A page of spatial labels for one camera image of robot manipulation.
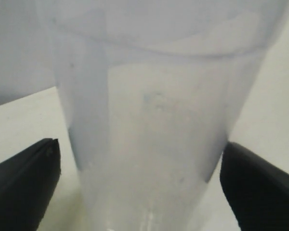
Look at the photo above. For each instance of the clear plastic measuring pitcher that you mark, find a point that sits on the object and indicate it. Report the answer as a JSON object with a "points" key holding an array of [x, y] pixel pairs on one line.
{"points": [[151, 90]]}

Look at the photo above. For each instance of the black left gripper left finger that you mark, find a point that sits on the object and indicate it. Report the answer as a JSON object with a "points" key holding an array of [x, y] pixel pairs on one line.
{"points": [[27, 184]]}

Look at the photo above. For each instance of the white background curtain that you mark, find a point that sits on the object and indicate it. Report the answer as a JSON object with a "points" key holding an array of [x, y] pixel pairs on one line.
{"points": [[25, 58]]}

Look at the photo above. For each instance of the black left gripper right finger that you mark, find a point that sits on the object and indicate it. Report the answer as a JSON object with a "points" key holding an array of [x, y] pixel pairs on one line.
{"points": [[256, 190]]}

